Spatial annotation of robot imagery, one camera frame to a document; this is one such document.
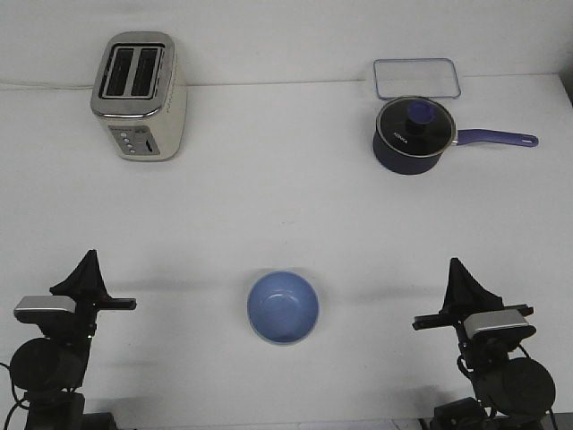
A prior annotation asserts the cream and chrome toaster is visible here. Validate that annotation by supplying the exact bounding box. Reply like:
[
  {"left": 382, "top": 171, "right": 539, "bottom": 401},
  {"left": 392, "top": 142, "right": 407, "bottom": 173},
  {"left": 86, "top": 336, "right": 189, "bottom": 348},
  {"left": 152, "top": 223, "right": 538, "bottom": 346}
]
[{"left": 90, "top": 31, "right": 187, "bottom": 162}]

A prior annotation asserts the glass pot lid blue knob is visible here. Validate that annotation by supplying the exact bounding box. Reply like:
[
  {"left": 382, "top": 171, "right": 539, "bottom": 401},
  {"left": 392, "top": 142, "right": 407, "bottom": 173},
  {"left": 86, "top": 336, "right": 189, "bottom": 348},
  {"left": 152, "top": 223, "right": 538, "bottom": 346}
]
[{"left": 375, "top": 96, "right": 456, "bottom": 158}]

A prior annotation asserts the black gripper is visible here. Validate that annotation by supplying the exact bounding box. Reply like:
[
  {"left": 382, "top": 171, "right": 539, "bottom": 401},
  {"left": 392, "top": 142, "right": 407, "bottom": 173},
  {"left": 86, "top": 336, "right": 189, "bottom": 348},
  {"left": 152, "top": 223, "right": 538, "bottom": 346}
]
[
  {"left": 413, "top": 257, "right": 536, "bottom": 367},
  {"left": 37, "top": 250, "right": 137, "bottom": 344}
]

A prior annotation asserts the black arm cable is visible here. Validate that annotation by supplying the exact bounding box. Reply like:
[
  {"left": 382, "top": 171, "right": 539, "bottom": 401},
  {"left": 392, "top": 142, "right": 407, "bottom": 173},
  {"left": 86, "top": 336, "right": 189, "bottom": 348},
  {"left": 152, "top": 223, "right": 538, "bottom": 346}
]
[
  {"left": 455, "top": 341, "right": 560, "bottom": 430},
  {"left": 0, "top": 361, "right": 32, "bottom": 426}
]

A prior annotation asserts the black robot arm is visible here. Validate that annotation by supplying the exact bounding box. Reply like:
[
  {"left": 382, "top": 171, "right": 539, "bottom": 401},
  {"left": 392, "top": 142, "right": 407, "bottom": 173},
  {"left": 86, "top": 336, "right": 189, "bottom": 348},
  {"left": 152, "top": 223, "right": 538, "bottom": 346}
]
[
  {"left": 413, "top": 257, "right": 556, "bottom": 429},
  {"left": 4, "top": 250, "right": 137, "bottom": 429}
]

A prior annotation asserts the clear container blue rim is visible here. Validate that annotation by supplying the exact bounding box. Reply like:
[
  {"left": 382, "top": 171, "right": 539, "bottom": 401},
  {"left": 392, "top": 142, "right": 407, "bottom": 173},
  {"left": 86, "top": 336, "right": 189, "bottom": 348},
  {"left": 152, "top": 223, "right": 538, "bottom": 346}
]
[{"left": 372, "top": 57, "right": 462, "bottom": 100}]

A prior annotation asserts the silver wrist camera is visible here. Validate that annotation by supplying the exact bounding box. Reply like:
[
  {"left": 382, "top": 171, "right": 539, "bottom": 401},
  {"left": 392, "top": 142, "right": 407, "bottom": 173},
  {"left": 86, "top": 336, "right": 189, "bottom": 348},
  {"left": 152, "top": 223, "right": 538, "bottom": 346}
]
[
  {"left": 13, "top": 296, "right": 76, "bottom": 323},
  {"left": 463, "top": 309, "right": 529, "bottom": 339}
]

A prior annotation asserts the blue bowl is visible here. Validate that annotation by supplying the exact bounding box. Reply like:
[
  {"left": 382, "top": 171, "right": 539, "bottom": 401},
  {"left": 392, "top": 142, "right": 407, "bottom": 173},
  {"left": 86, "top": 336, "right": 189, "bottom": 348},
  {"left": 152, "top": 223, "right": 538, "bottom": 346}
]
[{"left": 246, "top": 271, "right": 320, "bottom": 345}]

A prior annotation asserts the dark blue saucepan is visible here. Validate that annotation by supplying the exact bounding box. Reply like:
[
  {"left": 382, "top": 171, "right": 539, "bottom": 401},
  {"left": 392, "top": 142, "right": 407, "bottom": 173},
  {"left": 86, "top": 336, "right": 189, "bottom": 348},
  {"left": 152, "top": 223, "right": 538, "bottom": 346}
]
[{"left": 372, "top": 129, "right": 539, "bottom": 175}]

